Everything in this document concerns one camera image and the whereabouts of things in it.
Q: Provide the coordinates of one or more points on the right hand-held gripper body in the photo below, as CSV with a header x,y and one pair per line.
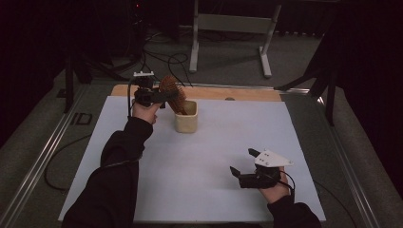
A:
x,y
264,177

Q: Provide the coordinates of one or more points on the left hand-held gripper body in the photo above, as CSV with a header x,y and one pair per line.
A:
x,y
145,91

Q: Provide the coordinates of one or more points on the brown wooden hairbrush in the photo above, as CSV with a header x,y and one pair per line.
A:
x,y
174,91

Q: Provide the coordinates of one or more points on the beige square cup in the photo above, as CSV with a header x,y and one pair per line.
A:
x,y
186,123

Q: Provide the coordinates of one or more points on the person's right hand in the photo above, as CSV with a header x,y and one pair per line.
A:
x,y
275,191

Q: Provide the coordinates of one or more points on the person's left hand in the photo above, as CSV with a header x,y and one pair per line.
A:
x,y
145,112

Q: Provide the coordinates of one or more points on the white table mat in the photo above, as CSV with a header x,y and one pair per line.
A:
x,y
202,171

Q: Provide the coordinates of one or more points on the dark equipment rack red light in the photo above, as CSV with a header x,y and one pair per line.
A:
x,y
137,19

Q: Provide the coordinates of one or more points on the black metal stand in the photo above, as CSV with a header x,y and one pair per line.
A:
x,y
329,95
69,85

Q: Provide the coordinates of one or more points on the aluminium floor rail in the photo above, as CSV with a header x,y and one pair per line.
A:
x,y
348,164
38,164

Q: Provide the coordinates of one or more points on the white metal stand frame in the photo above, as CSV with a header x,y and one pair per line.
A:
x,y
234,23

